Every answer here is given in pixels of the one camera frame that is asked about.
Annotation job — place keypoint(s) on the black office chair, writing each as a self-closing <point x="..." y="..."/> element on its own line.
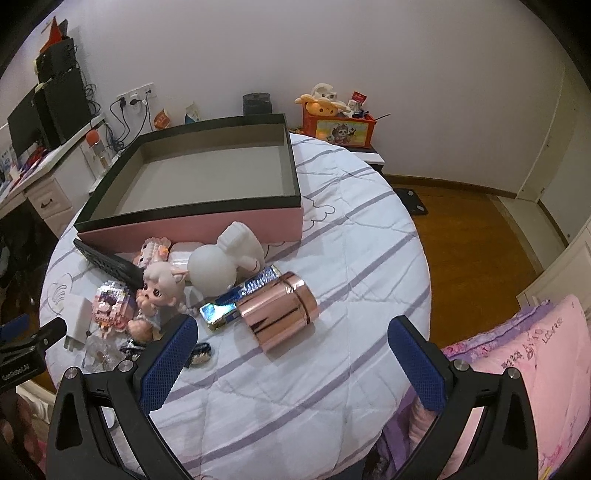
<point x="21" y="258"/>

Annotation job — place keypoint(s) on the white desk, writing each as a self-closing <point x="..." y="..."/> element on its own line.
<point x="51" y="198"/>

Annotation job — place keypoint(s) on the white wall outlet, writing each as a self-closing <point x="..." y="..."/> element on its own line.
<point x="136" y="96"/>

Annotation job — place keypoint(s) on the white bed frame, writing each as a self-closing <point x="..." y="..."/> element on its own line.
<point x="34" y="397"/>

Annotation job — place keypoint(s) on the black jar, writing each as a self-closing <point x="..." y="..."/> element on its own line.
<point x="256" y="104"/>

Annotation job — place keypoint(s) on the grey top low cabinet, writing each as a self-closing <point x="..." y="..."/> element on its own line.
<point x="371" y="158"/>

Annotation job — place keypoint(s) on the white cup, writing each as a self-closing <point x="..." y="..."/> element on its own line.
<point x="78" y="314"/>

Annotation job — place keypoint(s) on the orange snack bag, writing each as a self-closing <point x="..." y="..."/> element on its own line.
<point x="161" y="121"/>

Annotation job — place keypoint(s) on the shiny blue lighter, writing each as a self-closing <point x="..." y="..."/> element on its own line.
<point x="217" y="314"/>

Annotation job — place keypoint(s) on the black floor scale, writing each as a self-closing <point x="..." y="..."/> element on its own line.
<point x="412" y="200"/>

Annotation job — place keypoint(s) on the red card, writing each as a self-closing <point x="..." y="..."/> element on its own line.
<point x="358" y="99"/>

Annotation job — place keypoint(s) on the clear bottle orange cap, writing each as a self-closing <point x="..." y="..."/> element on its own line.
<point x="98" y="152"/>

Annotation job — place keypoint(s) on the books on desk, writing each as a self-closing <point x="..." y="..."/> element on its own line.
<point x="14" y="166"/>

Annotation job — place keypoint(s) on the pink pig plush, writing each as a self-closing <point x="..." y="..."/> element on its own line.
<point x="157" y="288"/>

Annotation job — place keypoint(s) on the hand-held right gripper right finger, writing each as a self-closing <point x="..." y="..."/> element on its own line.
<point x="418" y="364"/>

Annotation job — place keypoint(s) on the clear perfume bottle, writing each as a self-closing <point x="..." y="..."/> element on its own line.
<point x="99" y="355"/>

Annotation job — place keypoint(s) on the orange toy box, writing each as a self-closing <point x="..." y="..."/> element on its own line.
<point x="339" y="131"/>

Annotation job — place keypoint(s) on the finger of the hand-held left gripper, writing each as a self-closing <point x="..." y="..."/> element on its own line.
<point x="14" y="325"/>
<point x="51" y="330"/>

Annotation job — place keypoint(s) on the pink box with black rim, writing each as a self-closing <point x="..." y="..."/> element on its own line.
<point x="207" y="226"/>

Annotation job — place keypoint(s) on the black monitor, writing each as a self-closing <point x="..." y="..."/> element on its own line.
<point x="23" y="124"/>

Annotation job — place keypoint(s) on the rose gold cylinder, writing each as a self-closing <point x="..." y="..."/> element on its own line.
<point x="277" y="318"/>

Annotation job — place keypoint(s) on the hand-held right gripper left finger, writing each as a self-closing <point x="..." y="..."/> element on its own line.
<point x="171" y="364"/>

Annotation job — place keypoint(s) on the black computer tower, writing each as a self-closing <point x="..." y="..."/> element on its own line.
<point x="64" y="110"/>

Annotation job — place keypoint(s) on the black remote control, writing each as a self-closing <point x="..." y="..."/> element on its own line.
<point x="106" y="263"/>

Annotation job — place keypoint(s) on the red paper item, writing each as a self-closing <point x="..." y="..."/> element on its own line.
<point x="55" y="32"/>

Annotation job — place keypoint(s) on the black hair clip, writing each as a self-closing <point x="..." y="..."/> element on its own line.
<point x="201" y="355"/>

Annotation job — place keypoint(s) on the small black speaker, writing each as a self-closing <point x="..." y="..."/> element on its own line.
<point x="57" y="60"/>

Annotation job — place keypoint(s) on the white rabbit figurine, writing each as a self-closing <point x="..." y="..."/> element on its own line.
<point x="212" y="272"/>

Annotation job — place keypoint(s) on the small pink block figure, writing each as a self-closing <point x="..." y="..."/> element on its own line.
<point x="152" y="251"/>

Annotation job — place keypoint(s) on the pink brick model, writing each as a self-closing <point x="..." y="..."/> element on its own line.
<point x="111" y="307"/>

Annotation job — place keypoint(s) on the yellow plush toy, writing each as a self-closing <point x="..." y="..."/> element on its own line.
<point x="323" y="106"/>

